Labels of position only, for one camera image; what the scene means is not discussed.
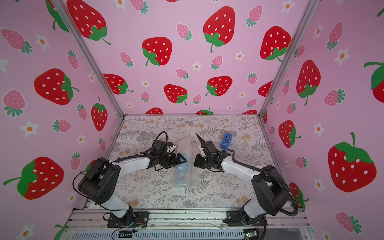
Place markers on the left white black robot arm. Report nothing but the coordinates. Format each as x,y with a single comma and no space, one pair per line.
100,180

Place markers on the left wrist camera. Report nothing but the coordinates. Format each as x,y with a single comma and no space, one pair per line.
160,147

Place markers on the clear bubble wrap sheet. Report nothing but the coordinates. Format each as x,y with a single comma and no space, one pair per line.
189,150

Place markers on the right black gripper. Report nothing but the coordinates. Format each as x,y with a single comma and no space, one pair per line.
202,161

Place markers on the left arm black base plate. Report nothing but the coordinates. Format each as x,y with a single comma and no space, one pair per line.
130,220

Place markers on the blue tape dispenser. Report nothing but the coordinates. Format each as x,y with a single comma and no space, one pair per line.
226,142

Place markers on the blue plastic wine glass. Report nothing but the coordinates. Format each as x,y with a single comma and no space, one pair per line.
181,175

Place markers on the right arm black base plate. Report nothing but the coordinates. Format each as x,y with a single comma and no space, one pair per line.
241,219

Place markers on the aluminium mounting rail frame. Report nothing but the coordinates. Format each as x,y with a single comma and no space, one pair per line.
185,224

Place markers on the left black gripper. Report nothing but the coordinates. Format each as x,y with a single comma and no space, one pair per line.
174,162

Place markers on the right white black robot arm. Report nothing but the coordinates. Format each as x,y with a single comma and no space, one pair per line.
272,193

